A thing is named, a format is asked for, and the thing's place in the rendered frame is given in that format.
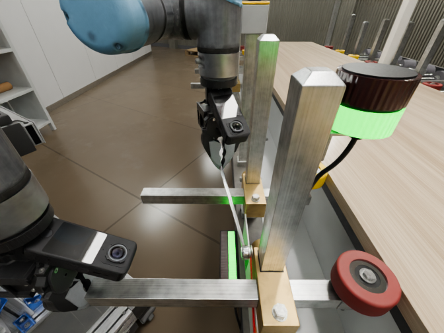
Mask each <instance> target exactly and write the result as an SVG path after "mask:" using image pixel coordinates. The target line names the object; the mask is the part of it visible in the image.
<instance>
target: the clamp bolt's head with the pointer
mask: <svg viewBox="0 0 444 333"><path fill-rule="evenodd" d="M248 249H249V259H250V279H253V278H252V257H253V253H252V245H250V246H249V247H248ZM252 327H253V333H256V329H255V316H254V307H252Z"/></svg>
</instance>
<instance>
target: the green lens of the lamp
mask: <svg viewBox="0 0 444 333"><path fill-rule="evenodd" d="M405 109H406V108H404V109H402V110H401V111H399V112H395V113H389V114H379V113H370V112H362V111H359V110H353V109H351V108H346V107H344V106H341V105H340V107H339V110H338V113H337V115H336V119H335V121H334V125H333V127H332V130H334V131H336V132H338V133H342V134H344V135H348V136H351V137H357V138H362V139H383V138H386V137H389V136H390V135H392V133H393V131H394V129H395V127H396V126H397V124H398V122H399V120H400V118H401V117H402V115H403V113H404V111H405Z"/></svg>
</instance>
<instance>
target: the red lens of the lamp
mask: <svg viewBox="0 0 444 333"><path fill-rule="evenodd" d="M342 66H343V65H339V66H338V67H337V70H336V73H337V75H338V76H339V77H340V78H341V80H343V82H344V83H345V84H346V90H345V92H344V95H343V98H342V101H341V103H344V104H347V105H350V106H355V107H358V108H364V109H369V110H382V111H393V110H401V109H404V108H405V107H407V105H408V103H409V102H410V100H411V98H412V96H413V94H414V93H415V91H416V89H417V87H418V85H419V84H420V81H421V80H422V78H423V76H422V75H421V74H420V73H418V77H417V78H415V79H407V80H390V79H376V78H370V77H363V76H359V75H354V74H351V73H348V72H345V71H343V70H342V69H341V67H342Z"/></svg>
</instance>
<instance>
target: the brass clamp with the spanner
mask: <svg viewBox="0 0 444 333"><path fill-rule="evenodd" d="M259 246H260V239H258V240H256V241H254V242H253V243H252V253H253V257H252V277H253V279H256V284H257V290H258V304H257V308H256V314H257V321H258V332H259V333H296V331H297V330H298V329H299V327H300V323H299V318H298V315H297V309H296V306H295V302H294V298H293V293H292V290H291V285H290V282H289V276H288V273H287V268H286V265H285V266H284V269H283V271H282V272H262V271H261V269H260V259H259V254H258V249H259ZM277 303H281V304H284V305H285V308H286V309H287V319H286V320H285V321H284V322H278V321H277V320H276V319H275V318H274V317H273V315H272V308H273V306H274V305H276V304H277Z"/></svg>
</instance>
